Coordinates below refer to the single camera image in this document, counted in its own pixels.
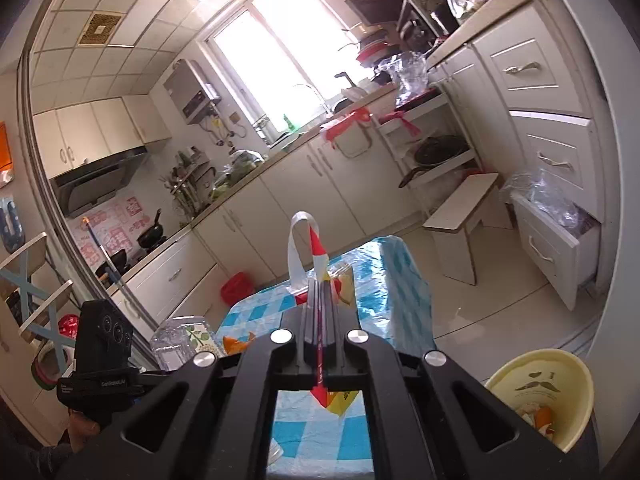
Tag mop with metal handle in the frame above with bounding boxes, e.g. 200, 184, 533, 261
82, 215, 162, 332

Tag red floor bin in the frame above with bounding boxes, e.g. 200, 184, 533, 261
220, 272, 256, 307

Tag red snack packet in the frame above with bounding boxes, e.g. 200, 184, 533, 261
307, 225, 332, 407

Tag open white drawer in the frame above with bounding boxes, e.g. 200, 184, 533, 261
510, 192, 601, 312

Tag kitchen window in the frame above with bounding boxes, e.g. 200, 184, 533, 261
204, 0, 397, 137

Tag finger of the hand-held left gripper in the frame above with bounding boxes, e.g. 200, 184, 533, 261
144, 368, 174, 389

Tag metal kitchen faucet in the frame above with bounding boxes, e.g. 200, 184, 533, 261
292, 83, 331, 116

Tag cream base cabinets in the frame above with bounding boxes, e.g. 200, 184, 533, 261
107, 87, 446, 333

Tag bag of green vegetables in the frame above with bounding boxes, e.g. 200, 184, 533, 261
209, 149, 266, 201

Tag yellow plastic bin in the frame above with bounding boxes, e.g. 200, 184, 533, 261
483, 348, 596, 454

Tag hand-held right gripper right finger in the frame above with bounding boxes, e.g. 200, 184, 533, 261
321, 281, 572, 480

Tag stack of bowls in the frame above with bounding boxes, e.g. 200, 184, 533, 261
349, 22, 396, 69

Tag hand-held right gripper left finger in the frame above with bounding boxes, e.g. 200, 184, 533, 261
75, 279, 318, 480

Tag red patterned backsplash sticker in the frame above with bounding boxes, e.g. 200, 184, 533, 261
74, 194, 152, 267

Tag cream drawer cabinet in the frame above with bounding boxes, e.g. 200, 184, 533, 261
440, 0, 608, 311

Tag black frying pan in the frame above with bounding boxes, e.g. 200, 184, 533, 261
398, 134, 469, 190

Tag wooden folding chair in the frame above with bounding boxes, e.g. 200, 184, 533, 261
0, 232, 77, 391

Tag hanging bin with red bag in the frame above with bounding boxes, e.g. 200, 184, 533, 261
324, 108, 374, 159

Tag clear crumpled plastic bag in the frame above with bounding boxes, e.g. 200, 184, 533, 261
374, 51, 431, 109

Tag cream upper cabinets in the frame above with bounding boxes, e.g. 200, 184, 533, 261
32, 94, 172, 181

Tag metal kitchen shelf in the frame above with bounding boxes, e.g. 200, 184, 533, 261
345, 0, 452, 52

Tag wall water heater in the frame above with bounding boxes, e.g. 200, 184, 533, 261
163, 58, 224, 126

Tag clear plastic bags in drawer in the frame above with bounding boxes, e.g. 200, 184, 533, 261
500, 167, 597, 234

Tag person's left hand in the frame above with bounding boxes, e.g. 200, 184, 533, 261
66, 409, 102, 449

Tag ceiling vent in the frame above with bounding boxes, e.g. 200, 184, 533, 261
77, 12, 124, 47

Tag small wooden stool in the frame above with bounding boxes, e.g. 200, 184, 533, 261
422, 172, 514, 286

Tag utensil rack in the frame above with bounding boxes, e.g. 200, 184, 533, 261
158, 147, 216, 221

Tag white plastic strip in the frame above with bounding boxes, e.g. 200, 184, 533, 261
286, 211, 322, 297

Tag grey range hood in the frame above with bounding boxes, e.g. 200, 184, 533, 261
49, 145, 149, 219

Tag yellow snack packet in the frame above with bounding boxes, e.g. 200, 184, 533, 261
324, 264, 360, 419

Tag blue checkered plastic tablecloth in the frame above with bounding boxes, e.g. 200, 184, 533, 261
215, 234, 434, 477

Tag white storage rack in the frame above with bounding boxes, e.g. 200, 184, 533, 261
377, 87, 484, 212

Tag black wok with handle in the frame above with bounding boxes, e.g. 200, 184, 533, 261
135, 208, 169, 250

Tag clear plastic bottle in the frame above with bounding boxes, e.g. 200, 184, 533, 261
149, 315, 221, 372

